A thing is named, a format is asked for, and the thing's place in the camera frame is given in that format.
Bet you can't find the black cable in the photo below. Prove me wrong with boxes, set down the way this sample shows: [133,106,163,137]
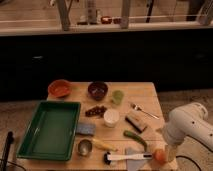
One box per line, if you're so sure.
[175,154,204,171]

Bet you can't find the white handled brush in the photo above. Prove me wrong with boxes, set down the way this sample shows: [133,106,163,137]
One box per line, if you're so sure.
[103,152,152,165]

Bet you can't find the blue grey sponge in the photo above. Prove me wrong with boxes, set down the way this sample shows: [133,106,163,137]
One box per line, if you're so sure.
[76,122,96,136]

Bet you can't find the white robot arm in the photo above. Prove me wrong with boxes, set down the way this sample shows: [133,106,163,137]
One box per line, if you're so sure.
[162,102,213,162]

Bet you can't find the green chili pepper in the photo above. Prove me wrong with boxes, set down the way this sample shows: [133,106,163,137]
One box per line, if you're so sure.
[123,130,148,151]

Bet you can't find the wooden block eraser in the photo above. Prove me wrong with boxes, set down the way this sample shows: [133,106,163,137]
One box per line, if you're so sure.
[125,115,147,134]

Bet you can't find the green plastic tray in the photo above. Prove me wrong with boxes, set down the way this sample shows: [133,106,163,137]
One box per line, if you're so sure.
[17,101,81,161]

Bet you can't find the small metal cup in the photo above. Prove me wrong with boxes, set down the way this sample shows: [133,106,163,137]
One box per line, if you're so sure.
[77,139,93,156]

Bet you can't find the red bowl in background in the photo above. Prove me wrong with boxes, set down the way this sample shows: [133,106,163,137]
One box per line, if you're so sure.
[101,16,112,24]

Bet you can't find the orange bowl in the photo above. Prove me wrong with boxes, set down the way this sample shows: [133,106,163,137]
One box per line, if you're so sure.
[48,79,71,98]

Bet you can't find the silver fork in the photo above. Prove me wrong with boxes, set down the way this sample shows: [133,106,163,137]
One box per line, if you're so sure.
[130,103,160,119]

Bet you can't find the black stand pole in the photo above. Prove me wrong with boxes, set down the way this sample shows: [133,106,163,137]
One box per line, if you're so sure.
[0,131,14,171]

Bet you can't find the dark maroon bowl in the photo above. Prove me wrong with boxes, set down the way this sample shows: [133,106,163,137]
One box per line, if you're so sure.
[88,81,108,101]

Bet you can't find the light green cup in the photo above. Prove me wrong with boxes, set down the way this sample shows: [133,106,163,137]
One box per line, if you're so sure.
[112,90,124,105]

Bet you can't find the beige wooden gripper finger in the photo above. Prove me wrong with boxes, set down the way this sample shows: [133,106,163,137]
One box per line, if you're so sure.
[165,145,178,162]

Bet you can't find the grey cloth piece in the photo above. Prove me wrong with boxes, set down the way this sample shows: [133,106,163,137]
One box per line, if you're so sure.
[125,147,152,171]

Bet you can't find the bunch of dark grapes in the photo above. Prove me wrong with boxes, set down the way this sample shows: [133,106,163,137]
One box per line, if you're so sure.
[85,106,107,117]

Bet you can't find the white paper cup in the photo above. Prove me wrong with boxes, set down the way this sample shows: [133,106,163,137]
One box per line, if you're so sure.
[104,109,120,127]

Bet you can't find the orange red apple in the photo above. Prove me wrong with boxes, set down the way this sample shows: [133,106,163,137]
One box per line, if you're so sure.
[153,149,166,164]

